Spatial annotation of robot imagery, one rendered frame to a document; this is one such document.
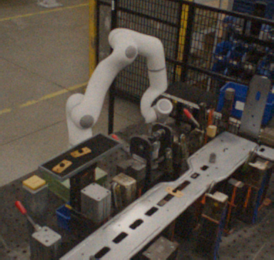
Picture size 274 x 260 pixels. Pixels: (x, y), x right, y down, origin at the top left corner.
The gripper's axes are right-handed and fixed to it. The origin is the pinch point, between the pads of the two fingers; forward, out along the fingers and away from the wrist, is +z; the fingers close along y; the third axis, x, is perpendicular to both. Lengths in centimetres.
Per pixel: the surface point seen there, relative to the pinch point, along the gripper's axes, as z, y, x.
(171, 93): 7.1, 17.6, -22.4
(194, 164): -39, -36, 3
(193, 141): -24.9, -22.2, -7.6
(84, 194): -68, -33, 61
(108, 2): 139, 178, -63
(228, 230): -28, -71, 0
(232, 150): -31, -36, -22
